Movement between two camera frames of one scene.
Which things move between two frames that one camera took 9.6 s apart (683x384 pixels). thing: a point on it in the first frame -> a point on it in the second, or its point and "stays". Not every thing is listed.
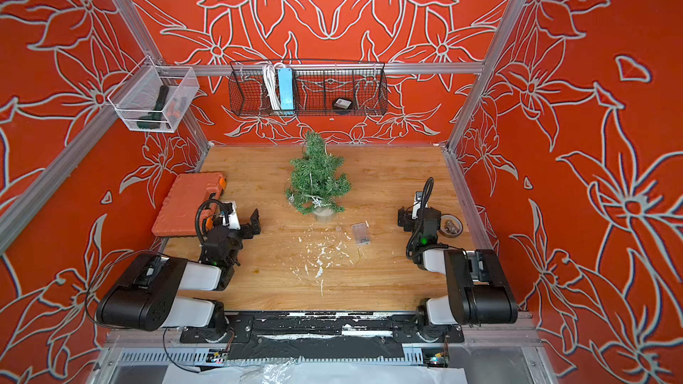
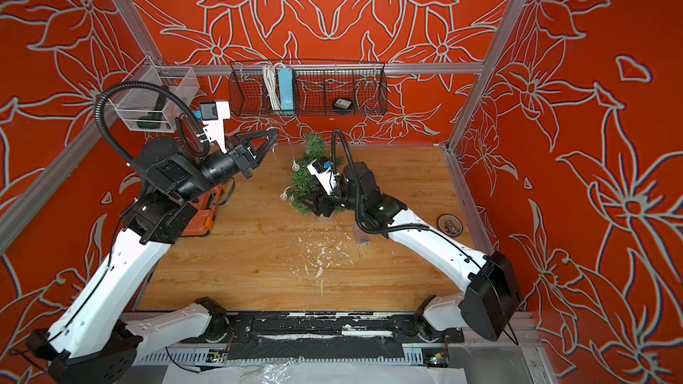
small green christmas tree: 316,180 stays
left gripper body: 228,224 -> 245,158
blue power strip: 286,88 stays
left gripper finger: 255,224 -> 271,134
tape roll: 450,225 stays
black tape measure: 341,103 stays
